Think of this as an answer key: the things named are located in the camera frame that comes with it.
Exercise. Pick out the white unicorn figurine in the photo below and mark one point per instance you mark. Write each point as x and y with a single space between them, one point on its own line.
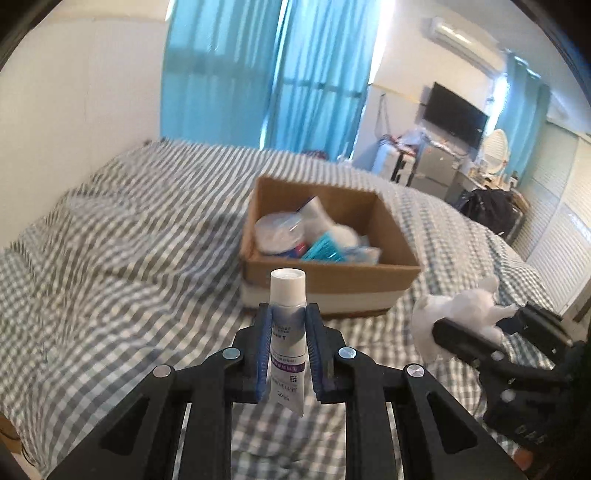
476 309

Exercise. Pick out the person's left hand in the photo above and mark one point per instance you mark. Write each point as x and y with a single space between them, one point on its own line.
523 458

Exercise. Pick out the white purple cream tube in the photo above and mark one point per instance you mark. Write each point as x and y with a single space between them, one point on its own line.
288 347

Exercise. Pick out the white air conditioner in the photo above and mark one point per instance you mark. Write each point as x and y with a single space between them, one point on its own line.
489 60

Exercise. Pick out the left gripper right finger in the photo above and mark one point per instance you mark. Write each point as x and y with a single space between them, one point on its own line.
323 346

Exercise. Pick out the black wall television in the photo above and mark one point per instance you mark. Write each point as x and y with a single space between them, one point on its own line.
455 115

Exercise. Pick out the blue tissue pack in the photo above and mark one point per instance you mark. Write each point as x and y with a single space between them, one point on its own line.
362 255

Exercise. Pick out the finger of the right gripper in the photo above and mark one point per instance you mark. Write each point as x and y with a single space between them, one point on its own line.
541 327
473 349

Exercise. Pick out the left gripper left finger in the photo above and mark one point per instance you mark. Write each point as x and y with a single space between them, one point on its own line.
253 343

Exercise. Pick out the grey checked bed cover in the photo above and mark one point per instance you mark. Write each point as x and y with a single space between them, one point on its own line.
138 266

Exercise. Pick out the clear floss pick jar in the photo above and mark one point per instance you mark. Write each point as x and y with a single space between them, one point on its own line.
281 235

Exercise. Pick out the round white mirror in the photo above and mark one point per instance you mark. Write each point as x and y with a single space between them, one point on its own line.
494 152

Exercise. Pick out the blue curtain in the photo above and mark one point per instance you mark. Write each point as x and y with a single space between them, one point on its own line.
524 113
285 75

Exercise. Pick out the blue razor blister pack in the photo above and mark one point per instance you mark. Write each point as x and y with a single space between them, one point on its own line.
324 250

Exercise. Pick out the black backpack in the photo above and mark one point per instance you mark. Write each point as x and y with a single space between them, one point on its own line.
494 209

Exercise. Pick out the grey mini fridge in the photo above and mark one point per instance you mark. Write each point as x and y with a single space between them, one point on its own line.
434 172

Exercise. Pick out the brown cardboard box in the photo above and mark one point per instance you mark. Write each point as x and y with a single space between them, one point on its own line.
341 289

